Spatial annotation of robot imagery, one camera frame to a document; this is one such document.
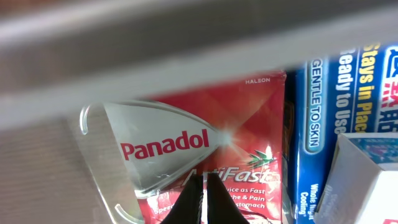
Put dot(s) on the clear plastic container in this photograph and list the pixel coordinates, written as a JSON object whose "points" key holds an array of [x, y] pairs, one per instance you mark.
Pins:
{"points": [[62, 61]]}

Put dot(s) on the blue Kool Fever box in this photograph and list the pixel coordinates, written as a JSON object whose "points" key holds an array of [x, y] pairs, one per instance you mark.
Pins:
{"points": [[353, 92]]}

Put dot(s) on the white Panadol box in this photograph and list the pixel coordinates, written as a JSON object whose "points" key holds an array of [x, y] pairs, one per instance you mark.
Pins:
{"points": [[362, 184]]}

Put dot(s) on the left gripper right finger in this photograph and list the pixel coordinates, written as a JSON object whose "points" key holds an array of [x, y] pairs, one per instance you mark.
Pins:
{"points": [[221, 207]]}

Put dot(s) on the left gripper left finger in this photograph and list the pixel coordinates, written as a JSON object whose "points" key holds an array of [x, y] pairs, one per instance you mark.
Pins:
{"points": [[187, 209]]}

